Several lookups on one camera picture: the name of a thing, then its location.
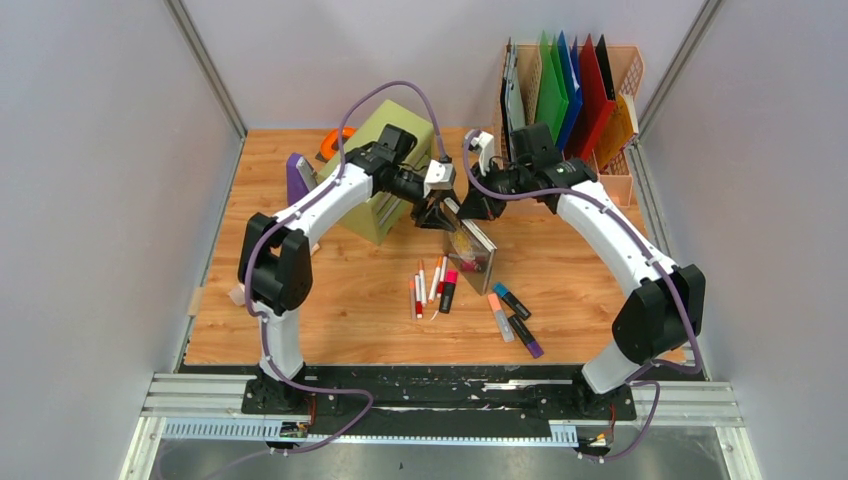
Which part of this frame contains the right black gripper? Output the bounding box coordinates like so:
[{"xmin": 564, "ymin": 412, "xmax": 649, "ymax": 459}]
[{"xmin": 458, "ymin": 158, "xmax": 532, "ymax": 222}]

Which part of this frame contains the black paperback book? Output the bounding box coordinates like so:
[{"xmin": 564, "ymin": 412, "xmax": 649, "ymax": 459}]
[{"xmin": 443, "ymin": 198, "xmax": 497, "ymax": 295}]

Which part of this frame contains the grey clipboard with papers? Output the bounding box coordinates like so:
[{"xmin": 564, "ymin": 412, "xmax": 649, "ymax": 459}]
[{"xmin": 501, "ymin": 38, "xmax": 527, "ymax": 161}]

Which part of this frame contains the green plastic folder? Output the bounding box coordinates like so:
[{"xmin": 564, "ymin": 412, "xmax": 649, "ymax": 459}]
[{"xmin": 535, "ymin": 31, "xmax": 569, "ymax": 140}]

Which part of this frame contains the red plastic folder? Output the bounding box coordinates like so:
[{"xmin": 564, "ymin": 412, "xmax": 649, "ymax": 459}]
[{"xmin": 564, "ymin": 35, "xmax": 616, "ymax": 160}]

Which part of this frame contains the blue plastic folder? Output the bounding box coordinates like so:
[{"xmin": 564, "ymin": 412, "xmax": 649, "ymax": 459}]
[{"xmin": 556, "ymin": 31, "xmax": 583, "ymax": 151}]

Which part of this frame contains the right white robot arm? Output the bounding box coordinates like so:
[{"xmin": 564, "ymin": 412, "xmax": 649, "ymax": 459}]
[{"xmin": 460, "ymin": 123, "xmax": 706, "ymax": 418}]

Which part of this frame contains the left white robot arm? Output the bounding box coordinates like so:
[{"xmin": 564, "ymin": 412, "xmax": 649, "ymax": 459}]
[{"xmin": 238, "ymin": 124, "xmax": 456, "ymax": 413}]

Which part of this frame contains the green drawer cabinet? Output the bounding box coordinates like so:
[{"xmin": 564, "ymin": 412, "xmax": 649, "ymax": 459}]
[{"xmin": 338, "ymin": 100, "xmax": 434, "ymax": 245}]

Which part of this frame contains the red tipped white pen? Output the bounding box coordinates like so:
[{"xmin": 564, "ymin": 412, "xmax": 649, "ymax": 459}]
[{"xmin": 435, "ymin": 255, "xmax": 448, "ymax": 298}]

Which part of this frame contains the pink capped black highlighter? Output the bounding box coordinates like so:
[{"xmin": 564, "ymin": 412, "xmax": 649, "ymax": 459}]
[{"xmin": 439, "ymin": 269, "xmax": 459, "ymax": 314}]

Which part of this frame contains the orange tipped white pen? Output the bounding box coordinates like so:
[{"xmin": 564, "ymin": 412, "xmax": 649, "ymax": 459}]
[{"xmin": 418, "ymin": 259, "xmax": 428, "ymax": 306}]

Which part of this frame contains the grey thin marker pen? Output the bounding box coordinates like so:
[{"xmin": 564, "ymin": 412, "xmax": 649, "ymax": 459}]
[{"xmin": 408, "ymin": 276, "xmax": 418, "ymax": 320}]

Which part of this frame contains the orange white marker pen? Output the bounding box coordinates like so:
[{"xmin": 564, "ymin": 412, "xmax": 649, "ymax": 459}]
[{"xmin": 427, "ymin": 256, "xmax": 444, "ymax": 304}]

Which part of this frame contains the blue capped black marker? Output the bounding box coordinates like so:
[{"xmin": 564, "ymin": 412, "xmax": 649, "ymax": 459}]
[{"xmin": 492, "ymin": 282, "xmax": 532, "ymax": 320}]

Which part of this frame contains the red white marker pen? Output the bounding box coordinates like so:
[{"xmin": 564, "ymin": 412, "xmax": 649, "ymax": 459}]
[{"xmin": 414, "ymin": 274, "xmax": 423, "ymax": 319}]

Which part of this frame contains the orange grey highlighter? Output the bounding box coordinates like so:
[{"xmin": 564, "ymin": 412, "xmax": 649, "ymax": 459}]
[{"xmin": 487, "ymin": 293, "xmax": 514, "ymax": 342}]

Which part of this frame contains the orange tape dispenser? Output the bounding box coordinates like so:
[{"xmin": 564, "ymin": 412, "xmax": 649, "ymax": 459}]
[{"xmin": 315, "ymin": 126, "xmax": 357, "ymax": 163}]

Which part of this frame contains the purple stapler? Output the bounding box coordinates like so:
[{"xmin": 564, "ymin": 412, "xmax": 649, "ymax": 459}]
[{"xmin": 286, "ymin": 153, "xmax": 318, "ymax": 206}]

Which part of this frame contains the purple highlighter marker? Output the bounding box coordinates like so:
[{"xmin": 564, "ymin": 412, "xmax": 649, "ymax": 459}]
[{"xmin": 508, "ymin": 314, "xmax": 544, "ymax": 359}]

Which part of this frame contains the yellow book in rack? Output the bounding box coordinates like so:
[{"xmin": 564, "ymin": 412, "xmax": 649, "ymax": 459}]
[{"xmin": 594, "ymin": 93, "xmax": 639, "ymax": 172}]

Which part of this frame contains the pink file organizer rack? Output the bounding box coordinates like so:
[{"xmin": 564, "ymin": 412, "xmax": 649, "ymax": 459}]
[{"xmin": 487, "ymin": 41, "xmax": 644, "ymax": 208}]

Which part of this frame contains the pink cylindrical tube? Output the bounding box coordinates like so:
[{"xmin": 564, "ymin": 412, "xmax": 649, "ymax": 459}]
[{"xmin": 228, "ymin": 284, "xmax": 247, "ymax": 307}]

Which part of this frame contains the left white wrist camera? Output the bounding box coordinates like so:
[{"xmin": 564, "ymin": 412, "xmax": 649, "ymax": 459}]
[{"xmin": 423, "ymin": 159, "xmax": 456, "ymax": 197}]

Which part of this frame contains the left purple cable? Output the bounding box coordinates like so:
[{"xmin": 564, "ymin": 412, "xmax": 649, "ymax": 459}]
[{"xmin": 243, "ymin": 80, "xmax": 452, "ymax": 458}]

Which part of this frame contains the purple cable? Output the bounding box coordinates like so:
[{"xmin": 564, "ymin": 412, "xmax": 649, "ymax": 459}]
[
  {"xmin": 461, "ymin": 129, "xmax": 705, "ymax": 463},
  {"xmin": 243, "ymin": 80, "xmax": 452, "ymax": 458}
]

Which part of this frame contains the black mounting base rail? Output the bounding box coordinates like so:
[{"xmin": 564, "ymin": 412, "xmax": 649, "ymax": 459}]
[{"xmin": 140, "ymin": 362, "xmax": 745, "ymax": 446}]

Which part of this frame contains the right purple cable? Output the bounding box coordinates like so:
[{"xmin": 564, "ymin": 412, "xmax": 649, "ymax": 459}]
[{"xmin": 461, "ymin": 129, "xmax": 705, "ymax": 463}]

